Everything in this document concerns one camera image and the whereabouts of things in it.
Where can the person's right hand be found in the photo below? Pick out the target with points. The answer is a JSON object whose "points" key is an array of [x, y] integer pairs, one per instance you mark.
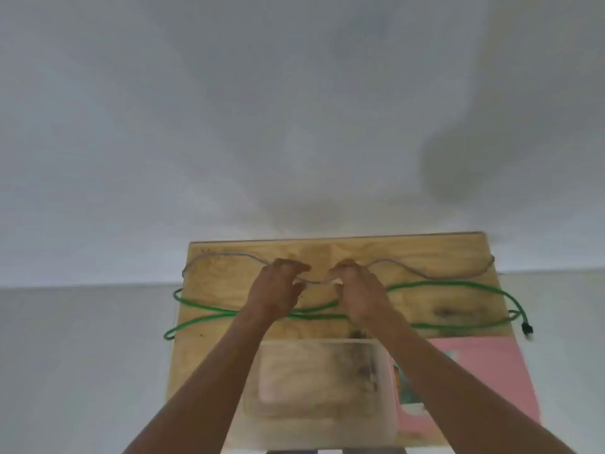
{"points": [[361, 297]]}

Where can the person's left hand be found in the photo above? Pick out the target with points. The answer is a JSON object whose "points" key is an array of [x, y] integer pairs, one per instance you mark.
{"points": [[276, 293]]}

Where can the clear plastic container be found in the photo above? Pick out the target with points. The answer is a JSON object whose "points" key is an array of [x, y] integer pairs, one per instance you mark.
{"points": [[321, 397]]}

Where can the pink picture lid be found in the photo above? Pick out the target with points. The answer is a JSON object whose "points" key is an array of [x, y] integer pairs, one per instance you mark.
{"points": [[487, 373]]}

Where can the person's left forearm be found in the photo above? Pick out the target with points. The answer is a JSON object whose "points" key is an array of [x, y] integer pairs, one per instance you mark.
{"points": [[198, 397]]}

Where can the person's right forearm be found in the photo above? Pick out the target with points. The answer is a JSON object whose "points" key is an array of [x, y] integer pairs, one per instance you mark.
{"points": [[449, 387]]}

